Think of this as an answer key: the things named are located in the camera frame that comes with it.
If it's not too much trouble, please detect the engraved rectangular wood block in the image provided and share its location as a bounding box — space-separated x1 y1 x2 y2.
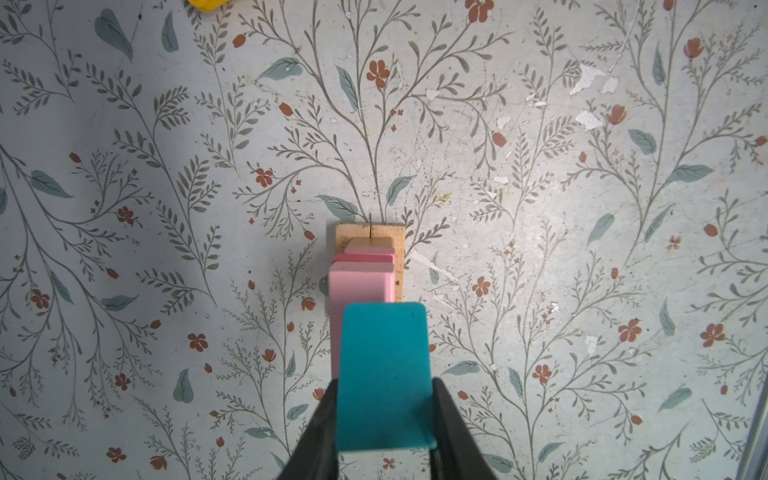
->
334 222 406 302

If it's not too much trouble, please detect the dark pink rectangular block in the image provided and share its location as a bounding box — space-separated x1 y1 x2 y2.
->
333 253 395 264

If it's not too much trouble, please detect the teal wood block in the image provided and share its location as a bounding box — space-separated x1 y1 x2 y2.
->
335 303 436 452

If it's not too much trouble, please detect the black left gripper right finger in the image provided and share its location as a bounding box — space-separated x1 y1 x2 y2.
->
429 377 496 480

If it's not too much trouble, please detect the arched natural wood block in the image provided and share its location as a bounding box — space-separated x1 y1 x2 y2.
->
343 237 396 255

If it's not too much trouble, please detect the yellow calculator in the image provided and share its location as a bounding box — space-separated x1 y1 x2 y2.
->
188 0 229 13

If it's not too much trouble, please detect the light pink wood block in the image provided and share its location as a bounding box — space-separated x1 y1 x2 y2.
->
328 261 396 379

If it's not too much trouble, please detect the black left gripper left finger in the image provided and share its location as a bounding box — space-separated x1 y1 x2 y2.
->
277 379 339 480

